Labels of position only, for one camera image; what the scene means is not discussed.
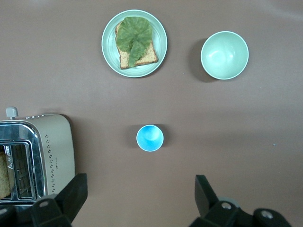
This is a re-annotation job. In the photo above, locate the blue paper cup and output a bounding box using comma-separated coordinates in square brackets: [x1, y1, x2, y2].
[136, 124, 165, 152]

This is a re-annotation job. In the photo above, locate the pale green bowl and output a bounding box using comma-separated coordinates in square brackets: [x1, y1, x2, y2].
[200, 31, 250, 80]

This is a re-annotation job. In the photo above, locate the green lettuce leaf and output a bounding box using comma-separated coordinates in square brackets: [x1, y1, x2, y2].
[116, 16, 153, 68]

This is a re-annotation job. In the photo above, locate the beige and chrome toaster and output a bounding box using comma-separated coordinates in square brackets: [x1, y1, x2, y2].
[0, 106, 76, 205]

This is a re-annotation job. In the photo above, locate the pale green plate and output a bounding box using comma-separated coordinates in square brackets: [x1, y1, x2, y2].
[101, 9, 168, 78]

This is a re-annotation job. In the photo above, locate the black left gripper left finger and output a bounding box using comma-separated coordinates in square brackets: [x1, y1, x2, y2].
[31, 173, 89, 227]

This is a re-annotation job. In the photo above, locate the dark toasted bread slice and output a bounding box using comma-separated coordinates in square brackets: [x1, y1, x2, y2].
[0, 151, 14, 201]

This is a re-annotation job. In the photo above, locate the brown bread slice with lettuce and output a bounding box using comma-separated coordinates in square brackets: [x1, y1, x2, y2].
[115, 20, 159, 70]

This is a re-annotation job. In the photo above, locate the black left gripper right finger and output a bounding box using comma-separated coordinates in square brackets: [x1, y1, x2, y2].
[189, 175, 258, 227]

